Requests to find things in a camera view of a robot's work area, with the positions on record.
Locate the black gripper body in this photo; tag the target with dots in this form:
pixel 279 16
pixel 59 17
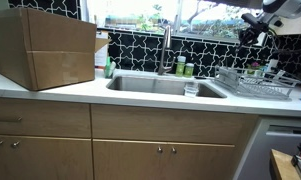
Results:
pixel 248 36

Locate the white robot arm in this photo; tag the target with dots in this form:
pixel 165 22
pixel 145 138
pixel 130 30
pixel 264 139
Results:
pixel 272 11

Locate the small green jar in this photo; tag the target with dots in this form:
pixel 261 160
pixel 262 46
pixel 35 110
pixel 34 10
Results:
pixel 188 72

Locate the green soap bottle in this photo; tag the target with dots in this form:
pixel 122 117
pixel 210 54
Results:
pixel 180 66

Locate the clear plastic cup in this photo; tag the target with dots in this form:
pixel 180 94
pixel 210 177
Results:
pixel 191 89

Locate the silver kitchen faucet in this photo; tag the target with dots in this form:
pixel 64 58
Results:
pixel 166 44

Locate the stainless steel sink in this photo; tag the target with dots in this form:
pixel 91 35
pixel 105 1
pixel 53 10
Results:
pixel 160 86

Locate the white dishwasher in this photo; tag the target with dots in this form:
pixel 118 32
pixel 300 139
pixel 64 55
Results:
pixel 282 134

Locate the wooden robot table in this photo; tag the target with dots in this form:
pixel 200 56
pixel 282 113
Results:
pixel 281 167

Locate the cardboard box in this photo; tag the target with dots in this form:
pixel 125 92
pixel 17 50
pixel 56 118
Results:
pixel 40 50

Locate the wire dish rack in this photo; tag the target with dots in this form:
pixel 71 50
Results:
pixel 255 84

